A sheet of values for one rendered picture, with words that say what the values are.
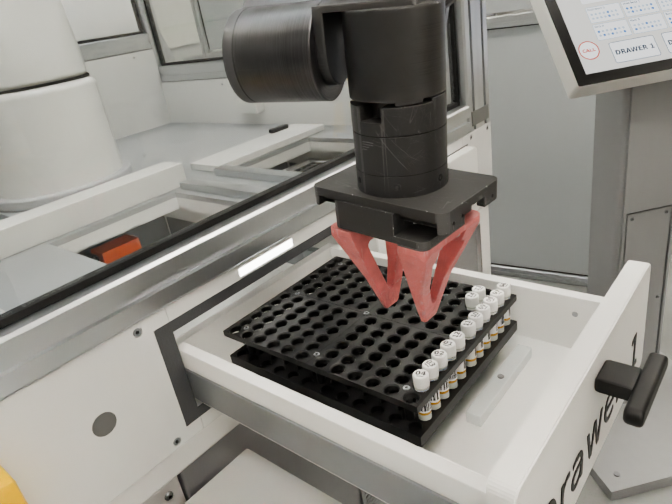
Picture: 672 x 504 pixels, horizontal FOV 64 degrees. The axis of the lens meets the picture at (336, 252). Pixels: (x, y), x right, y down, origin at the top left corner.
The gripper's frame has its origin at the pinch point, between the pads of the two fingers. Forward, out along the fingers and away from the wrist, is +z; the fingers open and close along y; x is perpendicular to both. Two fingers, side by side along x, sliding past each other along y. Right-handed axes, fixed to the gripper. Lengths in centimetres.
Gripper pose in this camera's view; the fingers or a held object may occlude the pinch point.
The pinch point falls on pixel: (409, 301)
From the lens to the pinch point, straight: 39.4
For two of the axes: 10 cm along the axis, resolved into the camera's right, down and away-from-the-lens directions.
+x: -6.6, 4.1, -6.3
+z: 1.1, 8.8, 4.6
